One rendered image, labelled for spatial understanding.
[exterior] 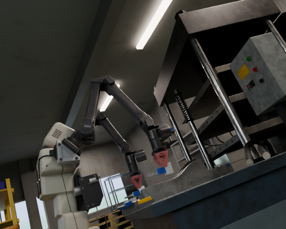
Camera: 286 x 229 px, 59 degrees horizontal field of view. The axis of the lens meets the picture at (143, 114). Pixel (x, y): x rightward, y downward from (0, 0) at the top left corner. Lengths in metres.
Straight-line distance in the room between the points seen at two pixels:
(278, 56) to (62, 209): 1.43
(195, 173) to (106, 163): 8.29
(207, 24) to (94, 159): 8.02
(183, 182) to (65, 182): 0.62
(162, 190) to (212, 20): 1.34
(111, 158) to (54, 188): 8.42
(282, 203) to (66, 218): 0.92
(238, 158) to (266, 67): 0.85
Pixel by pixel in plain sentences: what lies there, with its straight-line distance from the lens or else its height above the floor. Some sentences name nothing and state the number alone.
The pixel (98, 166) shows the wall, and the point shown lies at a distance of 9.53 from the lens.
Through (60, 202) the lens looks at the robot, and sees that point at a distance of 1.38.
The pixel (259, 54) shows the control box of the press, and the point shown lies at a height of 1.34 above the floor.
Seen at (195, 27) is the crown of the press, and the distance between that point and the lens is 2.04.
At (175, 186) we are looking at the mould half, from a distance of 1.42.
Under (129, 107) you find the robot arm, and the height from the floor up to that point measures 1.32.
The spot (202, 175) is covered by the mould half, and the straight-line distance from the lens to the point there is 1.47.
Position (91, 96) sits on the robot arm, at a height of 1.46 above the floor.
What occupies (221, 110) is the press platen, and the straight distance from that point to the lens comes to 2.00.
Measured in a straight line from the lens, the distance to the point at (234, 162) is 2.16.
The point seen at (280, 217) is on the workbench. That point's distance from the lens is 0.91.
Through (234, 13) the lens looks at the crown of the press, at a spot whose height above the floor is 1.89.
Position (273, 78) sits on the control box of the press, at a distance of 1.60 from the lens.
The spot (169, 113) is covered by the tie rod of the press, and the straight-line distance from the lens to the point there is 2.94.
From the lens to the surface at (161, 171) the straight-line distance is 1.29.
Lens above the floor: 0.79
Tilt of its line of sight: 19 degrees up
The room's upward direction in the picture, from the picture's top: 21 degrees counter-clockwise
